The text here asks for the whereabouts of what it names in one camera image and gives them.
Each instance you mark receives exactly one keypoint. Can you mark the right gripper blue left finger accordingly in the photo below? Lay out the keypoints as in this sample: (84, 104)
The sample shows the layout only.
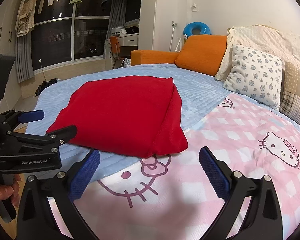
(81, 173)

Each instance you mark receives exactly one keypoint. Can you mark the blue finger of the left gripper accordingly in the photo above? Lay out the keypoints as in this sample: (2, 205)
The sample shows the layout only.
(63, 134)
(31, 116)

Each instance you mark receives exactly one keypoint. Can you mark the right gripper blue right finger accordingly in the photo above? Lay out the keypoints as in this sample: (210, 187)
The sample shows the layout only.
(217, 172)

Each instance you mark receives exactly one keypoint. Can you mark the red polo sweater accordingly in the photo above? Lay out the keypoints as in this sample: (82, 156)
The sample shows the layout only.
(137, 116)

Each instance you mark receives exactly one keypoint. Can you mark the person left hand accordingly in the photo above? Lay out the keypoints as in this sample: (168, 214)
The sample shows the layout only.
(11, 192)

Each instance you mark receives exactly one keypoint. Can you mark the grey window curtain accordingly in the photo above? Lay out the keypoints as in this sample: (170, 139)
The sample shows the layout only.
(23, 60)

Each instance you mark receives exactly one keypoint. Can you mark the pink hello kitty blanket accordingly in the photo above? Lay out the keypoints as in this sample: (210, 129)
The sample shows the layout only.
(171, 197)

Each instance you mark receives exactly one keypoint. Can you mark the beige hanging cloth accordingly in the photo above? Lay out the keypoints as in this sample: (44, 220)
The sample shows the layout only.
(25, 17)

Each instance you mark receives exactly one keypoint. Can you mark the light blue quilted bedspread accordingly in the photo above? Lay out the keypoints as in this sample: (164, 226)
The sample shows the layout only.
(199, 93)

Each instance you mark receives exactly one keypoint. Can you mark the orange wooden chair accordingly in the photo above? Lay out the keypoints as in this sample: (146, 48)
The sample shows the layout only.
(116, 52)

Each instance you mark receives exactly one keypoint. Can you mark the beige plaid pillow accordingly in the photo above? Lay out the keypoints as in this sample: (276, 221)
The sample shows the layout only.
(290, 99)

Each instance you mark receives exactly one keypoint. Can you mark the white blue floral pillow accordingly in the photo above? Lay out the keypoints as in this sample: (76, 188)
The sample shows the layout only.
(255, 74)

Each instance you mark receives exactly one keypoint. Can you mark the white desk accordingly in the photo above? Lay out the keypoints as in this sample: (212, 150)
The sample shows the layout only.
(127, 44)

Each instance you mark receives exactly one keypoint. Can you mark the cream quilted pillow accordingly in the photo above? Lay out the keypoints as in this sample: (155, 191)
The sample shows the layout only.
(261, 37)

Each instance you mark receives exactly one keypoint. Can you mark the blue ring cushion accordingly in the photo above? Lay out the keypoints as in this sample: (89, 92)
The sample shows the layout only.
(196, 28)

